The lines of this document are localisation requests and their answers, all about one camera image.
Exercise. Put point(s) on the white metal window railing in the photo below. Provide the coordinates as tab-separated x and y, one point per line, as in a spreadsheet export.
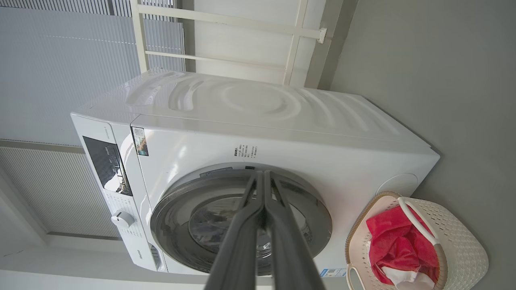
242	23

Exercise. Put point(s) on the dark rectangular QR sticker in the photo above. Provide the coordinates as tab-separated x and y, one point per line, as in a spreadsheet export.
140	141

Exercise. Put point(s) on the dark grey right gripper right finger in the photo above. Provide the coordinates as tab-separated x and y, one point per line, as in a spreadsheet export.
290	249

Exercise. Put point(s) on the white window blinds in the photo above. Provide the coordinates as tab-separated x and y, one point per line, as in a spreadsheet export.
60	80

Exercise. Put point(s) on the black glossy appliance display panel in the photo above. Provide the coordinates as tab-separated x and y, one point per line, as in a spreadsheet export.
105	165

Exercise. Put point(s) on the grey warning sticker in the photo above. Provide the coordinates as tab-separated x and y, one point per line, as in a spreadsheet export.
215	172

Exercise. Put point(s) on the white control dial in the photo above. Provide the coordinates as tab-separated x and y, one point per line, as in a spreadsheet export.
122	219

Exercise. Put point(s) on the cream perforated laundry basket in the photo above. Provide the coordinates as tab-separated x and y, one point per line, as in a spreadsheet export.
459	241

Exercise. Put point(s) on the red and white garment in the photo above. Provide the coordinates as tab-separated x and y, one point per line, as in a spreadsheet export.
395	241

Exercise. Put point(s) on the white washing machine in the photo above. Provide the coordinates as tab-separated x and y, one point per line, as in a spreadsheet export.
322	133

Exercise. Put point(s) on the printed text notice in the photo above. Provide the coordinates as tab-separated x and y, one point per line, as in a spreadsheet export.
245	150

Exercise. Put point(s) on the blue energy label sticker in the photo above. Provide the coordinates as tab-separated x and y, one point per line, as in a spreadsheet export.
333	272

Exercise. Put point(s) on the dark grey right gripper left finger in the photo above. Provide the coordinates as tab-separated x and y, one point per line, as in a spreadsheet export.
242	241

